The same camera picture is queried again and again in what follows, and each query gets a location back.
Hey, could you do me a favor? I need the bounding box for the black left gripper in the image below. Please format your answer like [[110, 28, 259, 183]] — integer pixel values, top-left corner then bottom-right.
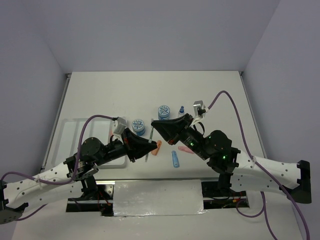
[[94, 127, 158, 166]]

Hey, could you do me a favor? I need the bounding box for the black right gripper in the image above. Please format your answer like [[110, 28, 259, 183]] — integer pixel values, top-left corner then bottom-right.
[[150, 112, 210, 160]]

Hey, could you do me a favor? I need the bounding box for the green pen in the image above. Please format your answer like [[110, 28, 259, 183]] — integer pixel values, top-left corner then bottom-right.
[[145, 118, 154, 163]]

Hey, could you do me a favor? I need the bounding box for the orange translucent case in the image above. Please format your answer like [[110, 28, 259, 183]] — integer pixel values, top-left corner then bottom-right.
[[151, 140, 162, 156]]

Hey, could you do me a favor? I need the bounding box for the blue slime jar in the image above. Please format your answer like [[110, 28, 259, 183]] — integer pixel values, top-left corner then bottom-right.
[[157, 105, 171, 120], [131, 119, 145, 136]]

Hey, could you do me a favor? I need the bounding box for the pink translucent case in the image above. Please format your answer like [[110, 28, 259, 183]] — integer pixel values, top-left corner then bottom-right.
[[178, 146, 194, 154]]

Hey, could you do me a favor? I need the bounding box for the small clear spray bottle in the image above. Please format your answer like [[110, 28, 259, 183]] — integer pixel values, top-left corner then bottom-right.
[[178, 106, 185, 117]]

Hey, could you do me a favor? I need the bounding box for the blue translucent case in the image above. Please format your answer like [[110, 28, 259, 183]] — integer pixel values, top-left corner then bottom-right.
[[171, 150, 180, 168]]

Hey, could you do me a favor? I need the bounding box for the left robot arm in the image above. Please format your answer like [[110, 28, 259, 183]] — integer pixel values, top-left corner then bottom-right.
[[0, 128, 157, 224]]

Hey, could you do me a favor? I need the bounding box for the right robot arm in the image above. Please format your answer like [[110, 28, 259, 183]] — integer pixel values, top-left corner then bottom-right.
[[151, 114, 312, 204]]

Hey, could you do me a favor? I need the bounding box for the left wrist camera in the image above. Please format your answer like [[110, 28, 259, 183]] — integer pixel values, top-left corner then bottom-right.
[[111, 117, 127, 136]]

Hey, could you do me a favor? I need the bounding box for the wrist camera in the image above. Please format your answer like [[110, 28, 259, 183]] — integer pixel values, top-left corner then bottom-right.
[[191, 100, 209, 126], [111, 117, 127, 136]]

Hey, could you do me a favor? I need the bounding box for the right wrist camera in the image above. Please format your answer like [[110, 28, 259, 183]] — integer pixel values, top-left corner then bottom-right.
[[191, 100, 209, 126]]

